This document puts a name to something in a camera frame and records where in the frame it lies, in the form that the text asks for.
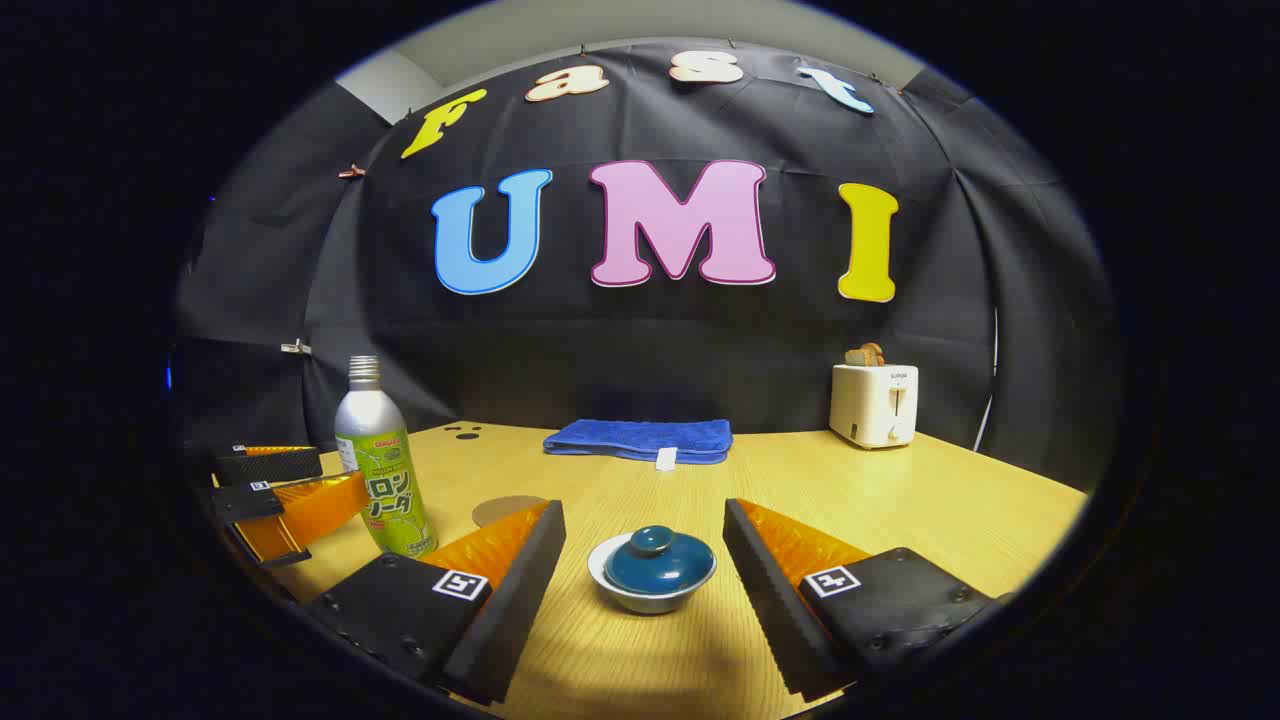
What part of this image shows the silver green label water bottle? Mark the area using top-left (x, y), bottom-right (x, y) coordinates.
top-left (334, 355), bottom-right (439, 559)

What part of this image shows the black backdrop cloth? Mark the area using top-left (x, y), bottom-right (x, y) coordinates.
top-left (175, 38), bottom-right (1121, 491)

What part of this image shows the white toaster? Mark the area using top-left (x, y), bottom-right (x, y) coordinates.
top-left (829, 363), bottom-right (920, 450)

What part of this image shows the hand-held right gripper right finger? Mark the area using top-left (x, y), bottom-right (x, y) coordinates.
top-left (722, 497), bottom-right (1002, 703)

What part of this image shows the folded blue towel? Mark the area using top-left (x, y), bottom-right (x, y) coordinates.
top-left (543, 418), bottom-right (734, 471)

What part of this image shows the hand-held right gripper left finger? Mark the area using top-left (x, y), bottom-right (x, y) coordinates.
top-left (305, 498), bottom-right (568, 707)

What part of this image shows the white teacup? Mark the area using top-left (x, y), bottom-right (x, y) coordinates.
top-left (587, 533), bottom-right (718, 615)

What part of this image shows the dark blue teacup lid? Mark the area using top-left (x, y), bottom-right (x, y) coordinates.
top-left (604, 525), bottom-right (715, 597)

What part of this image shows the round brown coaster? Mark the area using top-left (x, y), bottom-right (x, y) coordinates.
top-left (472, 495), bottom-right (549, 528)

